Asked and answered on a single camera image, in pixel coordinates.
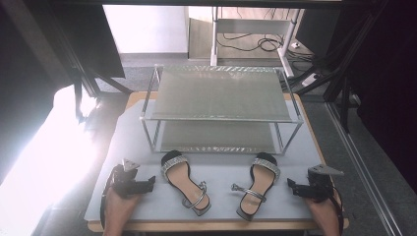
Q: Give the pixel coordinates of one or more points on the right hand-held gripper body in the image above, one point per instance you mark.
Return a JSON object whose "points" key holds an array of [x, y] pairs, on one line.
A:
{"points": [[321, 187]]}

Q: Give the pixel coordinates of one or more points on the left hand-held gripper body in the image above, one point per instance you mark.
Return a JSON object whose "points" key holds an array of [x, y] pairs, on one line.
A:
{"points": [[126, 182]]}

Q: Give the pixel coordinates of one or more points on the two-tier metal shoe rack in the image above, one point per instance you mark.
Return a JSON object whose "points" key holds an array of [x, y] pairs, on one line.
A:
{"points": [[219, 95]]}

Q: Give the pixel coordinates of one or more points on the person's right hand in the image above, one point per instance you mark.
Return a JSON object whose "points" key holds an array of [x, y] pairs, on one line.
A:
{"points": [[326, 211]]}

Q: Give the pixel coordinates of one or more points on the person's left hand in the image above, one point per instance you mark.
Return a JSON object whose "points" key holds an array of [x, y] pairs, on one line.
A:
{"points": [[118, 209]]}

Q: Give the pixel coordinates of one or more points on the grey table mat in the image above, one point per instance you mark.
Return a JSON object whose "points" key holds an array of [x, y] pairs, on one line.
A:
{"points": [[216, 170]]}

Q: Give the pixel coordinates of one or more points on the black stand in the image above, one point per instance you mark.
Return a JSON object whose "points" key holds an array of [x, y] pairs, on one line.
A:
{"points": [[78, 98]]}

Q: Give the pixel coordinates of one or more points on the white power strip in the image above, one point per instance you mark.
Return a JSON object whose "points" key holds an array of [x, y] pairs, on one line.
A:
{"points": [[310, 79]]}

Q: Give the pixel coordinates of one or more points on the small white plug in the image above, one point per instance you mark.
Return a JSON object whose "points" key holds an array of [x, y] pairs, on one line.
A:
{"points": [[295, 45]]}

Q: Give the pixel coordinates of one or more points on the black monitor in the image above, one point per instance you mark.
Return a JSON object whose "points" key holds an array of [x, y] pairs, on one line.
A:
{"points": [[316, 31]]}

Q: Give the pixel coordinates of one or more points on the aluminium floor rail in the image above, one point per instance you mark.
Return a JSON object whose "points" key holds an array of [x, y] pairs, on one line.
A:
{"points": [[364, 170]]}

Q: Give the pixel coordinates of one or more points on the black metal frame struts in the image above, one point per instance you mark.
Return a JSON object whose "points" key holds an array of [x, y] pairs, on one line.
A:
{"points": [[341, 65]]}

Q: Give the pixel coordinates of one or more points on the white metal desk frame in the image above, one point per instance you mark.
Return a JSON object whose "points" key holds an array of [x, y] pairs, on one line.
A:
{"points": [[252, 26]]}

